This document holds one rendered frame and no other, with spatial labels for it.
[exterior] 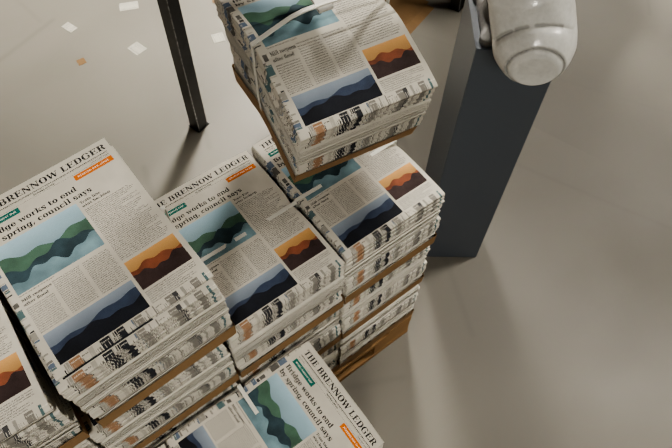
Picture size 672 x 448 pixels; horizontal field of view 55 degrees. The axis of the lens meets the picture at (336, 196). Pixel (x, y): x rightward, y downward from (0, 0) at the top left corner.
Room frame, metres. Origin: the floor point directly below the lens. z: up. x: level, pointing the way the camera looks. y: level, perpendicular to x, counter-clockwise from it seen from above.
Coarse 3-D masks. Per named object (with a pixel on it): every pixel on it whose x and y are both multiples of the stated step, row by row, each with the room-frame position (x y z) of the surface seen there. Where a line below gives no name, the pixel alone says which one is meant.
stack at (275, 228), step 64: (192, 192) 0.79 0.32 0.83; (256, 192) 0.79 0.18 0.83; (320, 192) 0.80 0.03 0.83; (384, 192) 0.80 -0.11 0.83; (256, 256) 0.63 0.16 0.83; (320, 256) 0.64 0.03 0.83; (384, 256) 0.70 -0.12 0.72; (256, 320) 0.49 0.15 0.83; (384, 320) 0.72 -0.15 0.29; (192, 384) 0.38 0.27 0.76
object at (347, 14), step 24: (360, 0) 1.01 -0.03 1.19; (384, 0) 1.01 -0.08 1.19; (264, 24) 0.93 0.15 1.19; (288, 24) 0.93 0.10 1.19; (312, 24) 0.94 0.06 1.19; (336, 24) 0.94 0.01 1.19; (360, 24) 0.94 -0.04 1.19; (264, 48) 0.87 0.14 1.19; (288, 48) 0.87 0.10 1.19; (264, 96) 0.87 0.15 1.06
